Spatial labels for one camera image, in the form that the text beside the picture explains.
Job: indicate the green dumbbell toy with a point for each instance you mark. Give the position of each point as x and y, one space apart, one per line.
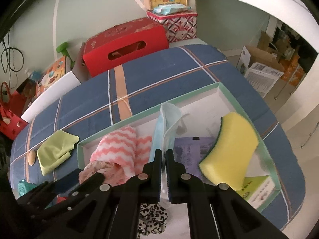
62 48

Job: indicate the lime green cloth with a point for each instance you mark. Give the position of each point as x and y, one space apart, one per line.
55 150

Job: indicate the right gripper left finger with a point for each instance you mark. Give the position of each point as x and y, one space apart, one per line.
125 200

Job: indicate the red white patterned box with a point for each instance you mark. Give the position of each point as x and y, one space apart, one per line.
179 26

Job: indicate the yellow sponge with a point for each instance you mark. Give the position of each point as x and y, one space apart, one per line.
229 158

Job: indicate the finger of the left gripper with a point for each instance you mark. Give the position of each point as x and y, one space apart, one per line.
42 195
91 196

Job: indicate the teal plastic toy case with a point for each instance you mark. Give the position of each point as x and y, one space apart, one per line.
24 187

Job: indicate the purple wipes pack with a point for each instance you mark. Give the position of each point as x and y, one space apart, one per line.
190 151

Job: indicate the blue plaid tablecloth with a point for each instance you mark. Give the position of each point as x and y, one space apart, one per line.
147 82

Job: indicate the brown cardboard boxes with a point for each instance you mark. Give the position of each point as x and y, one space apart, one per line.
285 56

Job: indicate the green tissue pack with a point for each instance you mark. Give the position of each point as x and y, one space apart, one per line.
256 190

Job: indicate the white foam board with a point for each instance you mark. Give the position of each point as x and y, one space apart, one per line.
50 95

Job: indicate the light blue face mask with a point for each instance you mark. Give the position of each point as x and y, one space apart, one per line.
163 139

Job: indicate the orange toy picture box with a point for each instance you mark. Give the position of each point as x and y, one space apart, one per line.
57 70

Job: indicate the blue wipes packet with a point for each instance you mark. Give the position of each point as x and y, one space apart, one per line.
168 9

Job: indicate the red cardboard box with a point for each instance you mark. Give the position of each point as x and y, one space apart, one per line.
123 43

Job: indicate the red felt handbag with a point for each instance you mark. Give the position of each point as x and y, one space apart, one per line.
11 111

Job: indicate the beige makeup sponge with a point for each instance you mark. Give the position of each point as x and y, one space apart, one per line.
32 157

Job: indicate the pink red plush toy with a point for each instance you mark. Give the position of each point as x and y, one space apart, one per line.
113 173

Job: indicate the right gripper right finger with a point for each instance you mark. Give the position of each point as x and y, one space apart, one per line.
215 211

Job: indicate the pink white wavy towel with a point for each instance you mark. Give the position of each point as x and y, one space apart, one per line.
126 148

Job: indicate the leopard print scrunchie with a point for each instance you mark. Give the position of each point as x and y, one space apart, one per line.
152 219

